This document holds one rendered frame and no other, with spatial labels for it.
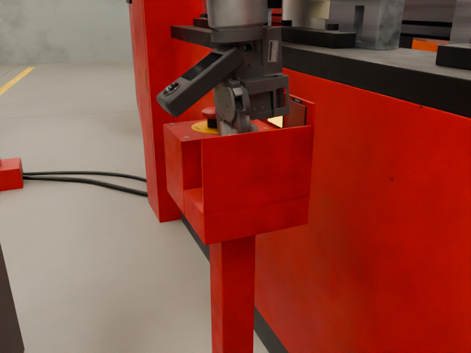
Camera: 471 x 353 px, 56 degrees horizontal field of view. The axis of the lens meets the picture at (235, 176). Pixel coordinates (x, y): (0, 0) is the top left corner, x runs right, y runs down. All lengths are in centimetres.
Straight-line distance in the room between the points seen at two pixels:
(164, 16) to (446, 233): 146
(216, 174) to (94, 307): 113
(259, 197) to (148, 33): 135
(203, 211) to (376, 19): 54
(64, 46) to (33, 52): 49
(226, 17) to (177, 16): 135
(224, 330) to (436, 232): 38
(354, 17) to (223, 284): 60
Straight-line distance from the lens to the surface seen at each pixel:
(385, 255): 79
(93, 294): 169
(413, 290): 76
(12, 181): 269
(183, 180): 65
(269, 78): 58
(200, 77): 54
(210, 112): 68
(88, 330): 154
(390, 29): 96
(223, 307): 76
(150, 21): 186
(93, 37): 816
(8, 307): 139
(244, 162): 57
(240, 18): 54
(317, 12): 111
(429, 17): 120
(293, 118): 63
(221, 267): 72
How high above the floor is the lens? 96
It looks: 22 degrees down
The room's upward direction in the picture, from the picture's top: straight up
